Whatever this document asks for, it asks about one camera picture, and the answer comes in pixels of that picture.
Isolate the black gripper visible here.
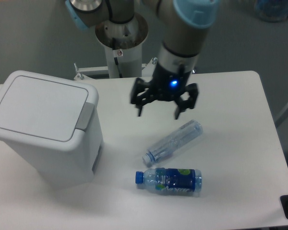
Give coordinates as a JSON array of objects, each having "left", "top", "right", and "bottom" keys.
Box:
[{"left": 130, "top": 63, "right": 199, "bottom": 119}]

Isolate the white push-top trash can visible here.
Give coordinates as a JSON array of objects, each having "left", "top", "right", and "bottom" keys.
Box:
[{"left": 0, "top": 70, "right": 103, "bottom": 188}]

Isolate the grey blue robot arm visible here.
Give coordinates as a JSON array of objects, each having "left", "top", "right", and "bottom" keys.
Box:
[{"left": 65, "top": 0, "right": 219, "bottom": 117}]

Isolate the clear empty plastic bottle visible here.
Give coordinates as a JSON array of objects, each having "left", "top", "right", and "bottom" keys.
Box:
[{"left": 142, "top": 120, "right": 203, "bottom": 166}]

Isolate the blue label plastic bottle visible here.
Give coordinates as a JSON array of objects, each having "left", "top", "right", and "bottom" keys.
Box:
[{"left": 135, "top": 168, "right": 203, "bottom": 196}]

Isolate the blue container in background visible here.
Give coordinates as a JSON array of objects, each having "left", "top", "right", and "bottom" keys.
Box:
[{"left": 253, "top": 0, "right": 288, "bottom": 23}]

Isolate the white metal base frame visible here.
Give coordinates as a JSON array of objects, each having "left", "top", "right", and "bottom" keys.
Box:
[{"left": 74, "top": 57, "right": 157, "bottom": 81}]

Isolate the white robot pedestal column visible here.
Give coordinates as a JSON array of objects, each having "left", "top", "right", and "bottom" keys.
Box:
[{"left": 95, "top": 13, "right": 148, "bottom": 79}]

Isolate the black cable on pedestal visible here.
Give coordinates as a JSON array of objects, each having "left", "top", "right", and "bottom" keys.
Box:
[{"left": 111, "top": 38, "right": 123, "bottom": 79}]

